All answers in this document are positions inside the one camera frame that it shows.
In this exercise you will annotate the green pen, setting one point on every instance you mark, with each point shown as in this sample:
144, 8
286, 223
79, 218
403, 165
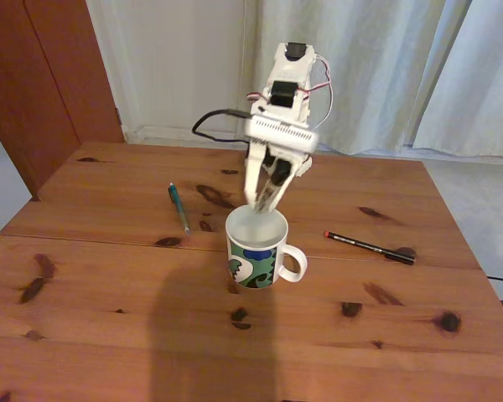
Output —
180, 209

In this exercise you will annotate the black pen red end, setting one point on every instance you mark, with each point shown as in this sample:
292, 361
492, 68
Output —
369, 247

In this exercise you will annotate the white mug green blue pattern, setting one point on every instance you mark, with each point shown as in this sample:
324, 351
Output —
255, 268

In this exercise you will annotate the beige curtain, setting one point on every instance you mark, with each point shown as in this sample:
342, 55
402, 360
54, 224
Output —
381, 63
478, 84

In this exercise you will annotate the brown wooden door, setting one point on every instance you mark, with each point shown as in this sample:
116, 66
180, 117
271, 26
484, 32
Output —
33, 84

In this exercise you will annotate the silver camera box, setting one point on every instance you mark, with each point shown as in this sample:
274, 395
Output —
283, 134

